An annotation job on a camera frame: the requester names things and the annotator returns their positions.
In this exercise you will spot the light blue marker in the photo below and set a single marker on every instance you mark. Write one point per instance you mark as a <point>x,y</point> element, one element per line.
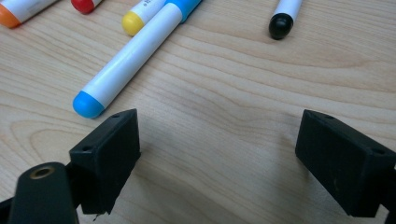
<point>130,59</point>

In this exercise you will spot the orange marker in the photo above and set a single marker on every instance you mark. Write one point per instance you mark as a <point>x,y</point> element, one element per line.
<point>12,12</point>

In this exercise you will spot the black marker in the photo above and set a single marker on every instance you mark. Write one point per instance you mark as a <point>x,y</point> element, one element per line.
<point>280,26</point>

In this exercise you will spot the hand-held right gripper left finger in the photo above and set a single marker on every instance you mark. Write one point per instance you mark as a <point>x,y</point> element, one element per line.
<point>106,161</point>

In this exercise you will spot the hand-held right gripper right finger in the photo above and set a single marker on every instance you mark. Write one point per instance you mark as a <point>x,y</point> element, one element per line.
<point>345,168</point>

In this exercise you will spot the yellow marker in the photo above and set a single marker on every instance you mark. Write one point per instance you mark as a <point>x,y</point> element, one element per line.
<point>134,22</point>

